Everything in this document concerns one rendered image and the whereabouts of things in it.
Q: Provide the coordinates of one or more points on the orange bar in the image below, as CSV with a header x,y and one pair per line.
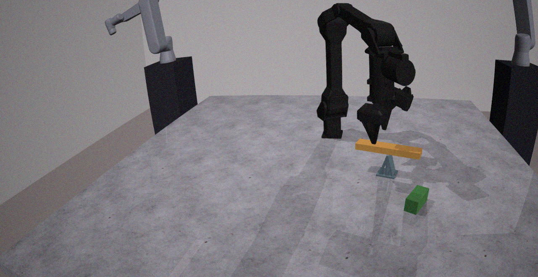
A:
x,y
389,149

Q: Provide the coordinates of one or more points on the green rectangular block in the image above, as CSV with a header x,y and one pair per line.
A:
x,y
416,199

